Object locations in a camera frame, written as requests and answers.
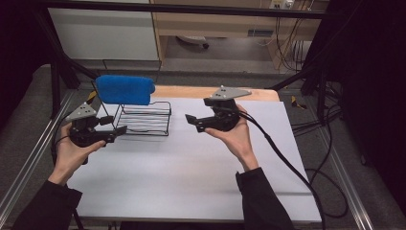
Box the yellow tape piece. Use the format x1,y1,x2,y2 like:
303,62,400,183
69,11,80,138
290,95,308,110

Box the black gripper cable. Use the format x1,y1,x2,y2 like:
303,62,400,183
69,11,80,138
50,114,89,166
219,106,327,230

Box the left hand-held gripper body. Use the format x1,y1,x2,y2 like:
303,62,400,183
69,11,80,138
65,102,117,149

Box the person's left hand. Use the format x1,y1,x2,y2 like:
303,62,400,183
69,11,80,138
56,123,106,187

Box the black metal stand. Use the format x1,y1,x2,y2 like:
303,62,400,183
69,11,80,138
33,9,98,120
268,61,333,127

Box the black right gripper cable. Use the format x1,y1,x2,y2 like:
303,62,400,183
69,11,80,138
219,106,327,230

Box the office chair base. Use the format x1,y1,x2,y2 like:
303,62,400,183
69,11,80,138
175,34,211,50

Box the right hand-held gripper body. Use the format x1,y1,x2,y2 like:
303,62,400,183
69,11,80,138
197,84,253,133

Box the black horizontal frame bar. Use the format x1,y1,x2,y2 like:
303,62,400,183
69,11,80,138
34,0,327,20

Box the black floor cables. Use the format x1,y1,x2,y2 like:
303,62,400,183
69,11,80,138
290,103,350,220

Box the person's right hand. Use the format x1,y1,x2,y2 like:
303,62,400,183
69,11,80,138
204,103,259,173

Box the blue towel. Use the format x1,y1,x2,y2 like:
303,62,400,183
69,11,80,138
95,75,156,106

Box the white power strip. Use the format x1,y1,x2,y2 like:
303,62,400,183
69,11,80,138
269,0,295,11

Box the white cabinet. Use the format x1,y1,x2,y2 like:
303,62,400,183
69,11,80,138
47,0,160,61

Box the black wire rack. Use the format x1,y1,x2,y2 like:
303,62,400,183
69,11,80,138
91,80,172,137

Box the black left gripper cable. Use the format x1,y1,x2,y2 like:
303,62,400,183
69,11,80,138
50,114,89,166

